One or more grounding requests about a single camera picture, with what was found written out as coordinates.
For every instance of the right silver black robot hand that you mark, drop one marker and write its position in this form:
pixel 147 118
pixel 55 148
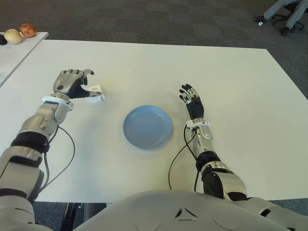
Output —
pixel 196 108

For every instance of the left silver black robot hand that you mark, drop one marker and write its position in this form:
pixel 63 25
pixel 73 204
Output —
pixel 66 81

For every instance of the white charger block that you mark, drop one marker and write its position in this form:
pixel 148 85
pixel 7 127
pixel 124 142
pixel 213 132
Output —
pixel 97 87

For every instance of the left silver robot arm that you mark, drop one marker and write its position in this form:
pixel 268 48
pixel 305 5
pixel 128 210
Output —
pixel 43 118

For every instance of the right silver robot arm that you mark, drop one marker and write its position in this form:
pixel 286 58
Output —
pixel 204 142

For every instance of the blue round plate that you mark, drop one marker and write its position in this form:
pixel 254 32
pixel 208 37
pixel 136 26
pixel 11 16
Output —
pixel 147 127

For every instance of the white side table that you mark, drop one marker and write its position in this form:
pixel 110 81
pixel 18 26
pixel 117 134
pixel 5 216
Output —
pixel 19 53

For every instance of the reddish brown bread roll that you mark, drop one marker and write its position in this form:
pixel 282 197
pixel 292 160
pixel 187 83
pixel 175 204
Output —
pixel 28 30

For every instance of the dark purple fruit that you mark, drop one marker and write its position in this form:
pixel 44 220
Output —
pixel 3 39

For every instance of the grey robot torso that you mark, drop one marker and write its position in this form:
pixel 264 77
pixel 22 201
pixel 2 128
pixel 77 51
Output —
pixel 168 211

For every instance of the seated person grey trousers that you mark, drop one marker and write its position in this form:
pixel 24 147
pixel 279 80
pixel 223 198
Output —
pixel 273 10

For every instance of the black office chair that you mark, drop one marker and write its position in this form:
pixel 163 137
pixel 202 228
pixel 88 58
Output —
pixel 280 16

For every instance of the black table leg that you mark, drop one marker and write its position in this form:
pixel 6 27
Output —
pixel 69 216

